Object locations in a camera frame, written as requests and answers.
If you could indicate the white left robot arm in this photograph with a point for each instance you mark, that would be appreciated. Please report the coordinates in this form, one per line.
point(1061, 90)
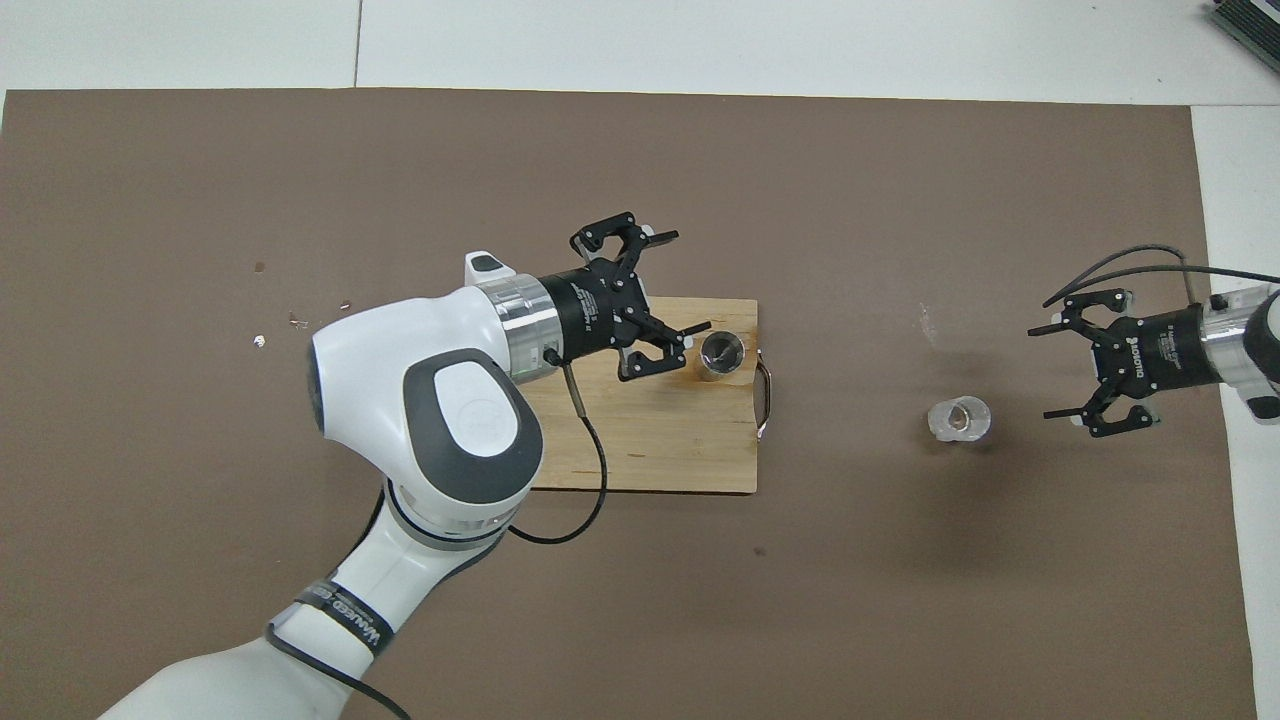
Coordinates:
point(380, 370)

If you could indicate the brown table mat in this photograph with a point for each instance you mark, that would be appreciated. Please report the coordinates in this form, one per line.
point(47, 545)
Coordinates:
point(600, 150)

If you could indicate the dark ridged device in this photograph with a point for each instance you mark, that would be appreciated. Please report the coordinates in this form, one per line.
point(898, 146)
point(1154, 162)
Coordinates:
point(1250, 25)

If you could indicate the steel measuring jigger cup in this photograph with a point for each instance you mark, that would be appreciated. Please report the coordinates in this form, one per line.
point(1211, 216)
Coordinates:
point(722, 368)

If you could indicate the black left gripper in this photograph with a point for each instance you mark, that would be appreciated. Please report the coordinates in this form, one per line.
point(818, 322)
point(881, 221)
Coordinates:
point(595, 310)

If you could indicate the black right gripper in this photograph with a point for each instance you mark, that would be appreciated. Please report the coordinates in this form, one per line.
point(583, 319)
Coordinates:
point(1160, 350)

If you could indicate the wooden cutting board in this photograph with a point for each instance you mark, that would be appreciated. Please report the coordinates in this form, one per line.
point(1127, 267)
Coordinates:
point(680, 440)

